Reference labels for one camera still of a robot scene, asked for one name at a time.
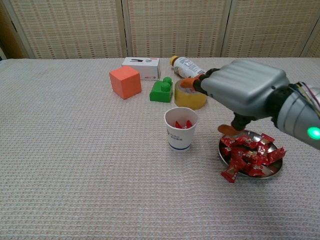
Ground orange foam cube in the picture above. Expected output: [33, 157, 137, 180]
[108, 65, 142, 101]

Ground woven rattan screen panel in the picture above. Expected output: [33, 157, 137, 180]
[121, 0, 232, 59]
[299, 23, 320, 58]
[221, 0, 320, 61]
[2, 0, 128, 60]

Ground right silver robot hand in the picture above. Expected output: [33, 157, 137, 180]
[179, 59, 292, 138]

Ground yellow tape roll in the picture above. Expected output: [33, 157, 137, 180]
[174, 79, 208, 110]

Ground white stapler box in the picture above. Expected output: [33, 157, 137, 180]
[121, 57, 161, 81]

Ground brown wooden board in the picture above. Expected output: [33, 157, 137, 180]
[0, 0, 28, 60]

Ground white labelled drink bottle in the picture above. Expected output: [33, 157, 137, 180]
[170, 55, 207, 78]

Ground beige woven tablecloth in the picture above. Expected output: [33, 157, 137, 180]
[0, 57, 320, 240]

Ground silver metal plate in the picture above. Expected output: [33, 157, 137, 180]
[218, 129, 284, 180]

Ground green toy brick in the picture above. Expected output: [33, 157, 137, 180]
[149, 76, 174, 103]

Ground white paper cup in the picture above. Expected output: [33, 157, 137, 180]
[164, 106, 200, 153]

